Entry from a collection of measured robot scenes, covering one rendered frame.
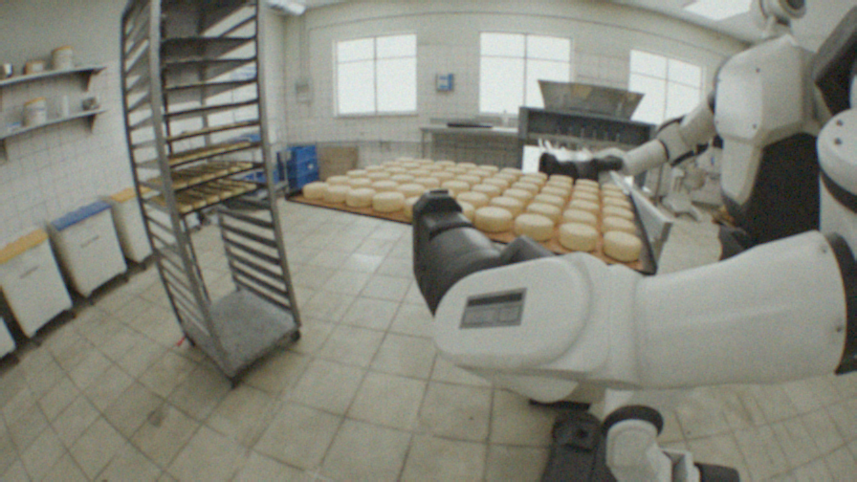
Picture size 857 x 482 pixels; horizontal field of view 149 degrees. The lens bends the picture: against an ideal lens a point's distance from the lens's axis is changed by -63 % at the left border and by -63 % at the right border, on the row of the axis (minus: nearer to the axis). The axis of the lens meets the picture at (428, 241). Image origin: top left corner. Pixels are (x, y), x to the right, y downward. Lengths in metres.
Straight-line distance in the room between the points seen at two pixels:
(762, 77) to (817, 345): 0.40
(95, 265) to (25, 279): 0.68
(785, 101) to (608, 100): 1.30
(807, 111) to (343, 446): 1.52
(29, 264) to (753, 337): 3.12
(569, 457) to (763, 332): 1.04
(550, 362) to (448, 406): 1.30
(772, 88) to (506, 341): 0.46
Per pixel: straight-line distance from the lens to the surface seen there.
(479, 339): 0.18
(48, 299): 3.11
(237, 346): 1.71
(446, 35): 5.08
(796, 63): 0.52
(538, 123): 1.70
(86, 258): 3.17
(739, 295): 0.17
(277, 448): 1.43
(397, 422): 1.41
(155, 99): 1.23
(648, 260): 0.43
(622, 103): 1.73
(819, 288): 0.17
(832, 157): 0.20
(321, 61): 5.72
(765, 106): 0.51
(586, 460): 1.18
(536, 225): 0.41
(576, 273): 0.17
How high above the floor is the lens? 1.16
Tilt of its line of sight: 24 degrees down
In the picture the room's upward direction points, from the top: straight up
